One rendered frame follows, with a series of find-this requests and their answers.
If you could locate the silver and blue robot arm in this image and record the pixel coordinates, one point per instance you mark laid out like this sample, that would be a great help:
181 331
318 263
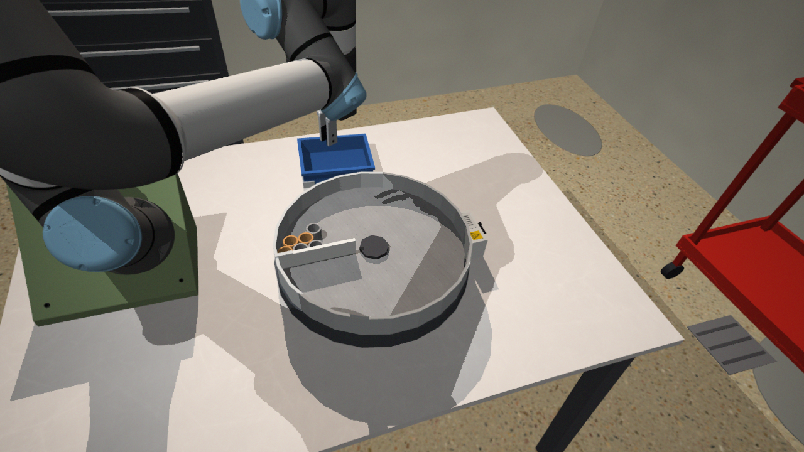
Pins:
62 129

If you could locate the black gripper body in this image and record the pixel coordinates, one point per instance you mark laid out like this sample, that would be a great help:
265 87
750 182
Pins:
346 40

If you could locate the blue crate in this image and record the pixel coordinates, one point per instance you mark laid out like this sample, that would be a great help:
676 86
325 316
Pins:
319 162

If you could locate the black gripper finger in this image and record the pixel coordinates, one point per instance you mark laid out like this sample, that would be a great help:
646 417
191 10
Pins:
322 125
331 132

